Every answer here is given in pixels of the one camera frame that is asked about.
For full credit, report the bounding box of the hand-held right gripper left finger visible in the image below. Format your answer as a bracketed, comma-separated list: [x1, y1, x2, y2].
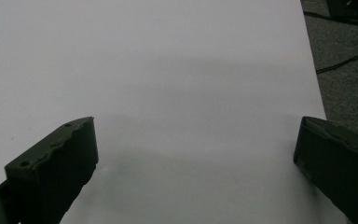
[4, 117, 99, 224]

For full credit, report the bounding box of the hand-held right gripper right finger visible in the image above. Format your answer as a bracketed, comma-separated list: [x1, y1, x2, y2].
[293, 116, 358, 224]

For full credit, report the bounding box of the white table cover sheet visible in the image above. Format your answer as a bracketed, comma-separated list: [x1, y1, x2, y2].
[0, 0, 349, 224]

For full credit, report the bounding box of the black floor cable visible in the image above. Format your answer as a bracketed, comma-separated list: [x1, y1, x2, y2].
[315, 50, 358, 75]

